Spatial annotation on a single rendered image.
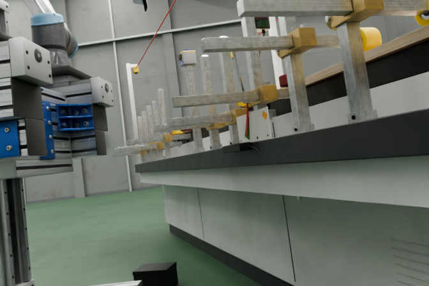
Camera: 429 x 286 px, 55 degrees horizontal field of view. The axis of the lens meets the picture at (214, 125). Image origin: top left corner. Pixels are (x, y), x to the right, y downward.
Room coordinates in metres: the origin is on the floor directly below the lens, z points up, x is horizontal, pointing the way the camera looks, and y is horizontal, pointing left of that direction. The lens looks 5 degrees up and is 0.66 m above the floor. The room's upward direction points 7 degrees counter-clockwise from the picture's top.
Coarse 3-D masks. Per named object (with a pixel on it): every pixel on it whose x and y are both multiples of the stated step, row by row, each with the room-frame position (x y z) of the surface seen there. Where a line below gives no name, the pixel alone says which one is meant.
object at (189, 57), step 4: (184, 52) 2.06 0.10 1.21; (188, 52) 2.06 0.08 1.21; (192, 52) 2.07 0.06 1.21; (184, 56) 2.06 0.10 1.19; (188, 56) 2.06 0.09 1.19; (192, 56) 2.07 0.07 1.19; (184, 60) 2.06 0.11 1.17; (188, 60) 2.06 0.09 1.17; (192, 60) 2.07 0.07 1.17; (196, 60) 2.08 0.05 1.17; (180, 64) 2.11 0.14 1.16; (184, 64) 2.07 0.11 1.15; (188, 64) 2.08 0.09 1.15; (192, 64) 2.09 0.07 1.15
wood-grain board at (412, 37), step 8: (416, 32) 0.96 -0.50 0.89; (424, 32) 0.94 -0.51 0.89; (392, 40) 1.03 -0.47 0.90; (400, 40) 1.01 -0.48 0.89; (408, 40) 0.98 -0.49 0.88; (416, 40) 0.96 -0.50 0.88; (424, 40) 0.96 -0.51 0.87; (376, 48) 1.09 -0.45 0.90; (384, 48) 1.06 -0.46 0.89; (392, 48) 1.03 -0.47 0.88; (400, 48) 1.01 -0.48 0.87; (368, 56) 1.12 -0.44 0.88; (376, 56) 1.09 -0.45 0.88; (384, 56) 1.09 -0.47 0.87; (336, 64) 1.25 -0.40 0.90; (320, 72) 1.34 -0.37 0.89; (328, 72) 1.30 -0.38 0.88; (336, 72) 1.26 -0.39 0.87; (312, 80) 1.39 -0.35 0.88; (320, 80) 1.37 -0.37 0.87; (280, 88) 1.60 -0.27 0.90; (224, 112) 2.20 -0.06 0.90
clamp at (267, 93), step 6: (252, 90) 1.36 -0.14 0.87; (258, 90) 1.32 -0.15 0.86; (264, 90) 1.29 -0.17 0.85; (270, 90) 1.30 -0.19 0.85; (276, 90) 1.30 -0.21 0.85; (264, 96) 1.29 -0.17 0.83; (270, 96) 1.30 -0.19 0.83; (276, 96) 1.30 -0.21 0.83; (252, 102) 1.37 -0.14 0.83; (258, 102) 1.33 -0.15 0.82; (264, 102) 1.33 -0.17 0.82; (270, 102) 1.35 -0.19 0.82
